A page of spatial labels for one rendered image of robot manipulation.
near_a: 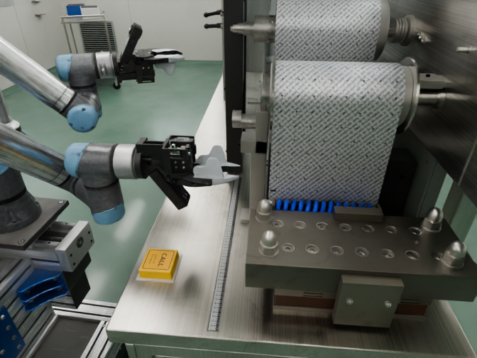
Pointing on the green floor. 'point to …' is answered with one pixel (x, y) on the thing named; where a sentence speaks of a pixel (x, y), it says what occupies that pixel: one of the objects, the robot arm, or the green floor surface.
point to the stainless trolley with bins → (77, 14)
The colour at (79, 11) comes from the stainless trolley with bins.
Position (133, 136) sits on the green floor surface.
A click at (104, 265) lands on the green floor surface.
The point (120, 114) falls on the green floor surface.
